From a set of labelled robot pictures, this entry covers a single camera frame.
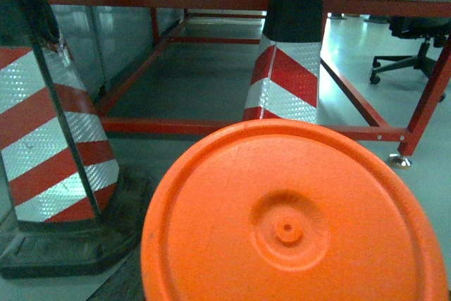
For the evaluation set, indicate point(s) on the orange cylindrical capacitor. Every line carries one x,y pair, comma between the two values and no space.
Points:
284,210

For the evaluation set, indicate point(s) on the red white traffic cone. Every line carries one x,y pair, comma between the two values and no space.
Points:
75,211

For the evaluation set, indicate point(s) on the black office chair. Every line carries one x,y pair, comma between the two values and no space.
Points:
427,28

